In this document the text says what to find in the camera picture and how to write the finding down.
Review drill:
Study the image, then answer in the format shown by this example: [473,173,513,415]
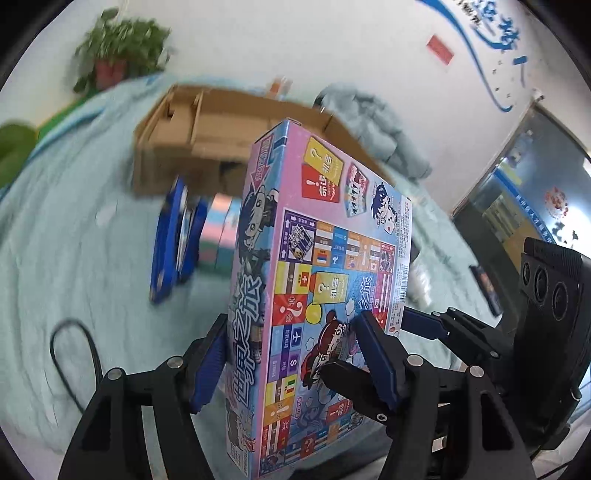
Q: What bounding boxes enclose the orange label glass jar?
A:
[266,77,293,100]

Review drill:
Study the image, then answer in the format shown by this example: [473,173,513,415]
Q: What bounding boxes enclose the red wall notice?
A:
[427,35,454,66]

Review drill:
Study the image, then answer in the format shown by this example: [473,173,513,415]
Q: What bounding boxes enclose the pastel rubiks cube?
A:
[198,193,242,276]

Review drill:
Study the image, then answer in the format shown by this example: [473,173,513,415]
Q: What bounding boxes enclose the blue stapler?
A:
[149,177,208,304]

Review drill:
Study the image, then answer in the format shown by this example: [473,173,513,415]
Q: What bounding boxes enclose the grey-blue puffer jacket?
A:
[314,84,432,180]

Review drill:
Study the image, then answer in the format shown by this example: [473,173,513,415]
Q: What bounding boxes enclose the brown cardboard box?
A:
[132,84,386,197]

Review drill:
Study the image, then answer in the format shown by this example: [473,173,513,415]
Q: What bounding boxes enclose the pink board game box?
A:
[225,120,413,479]

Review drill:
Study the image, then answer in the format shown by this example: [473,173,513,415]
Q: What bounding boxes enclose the light green quilt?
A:
[1,75,499,457]

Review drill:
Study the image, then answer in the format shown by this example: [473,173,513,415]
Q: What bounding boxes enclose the potted green plant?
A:
[73,7,171,95]

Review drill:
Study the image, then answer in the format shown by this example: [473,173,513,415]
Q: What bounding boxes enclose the black cable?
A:
[49,318,105,414]

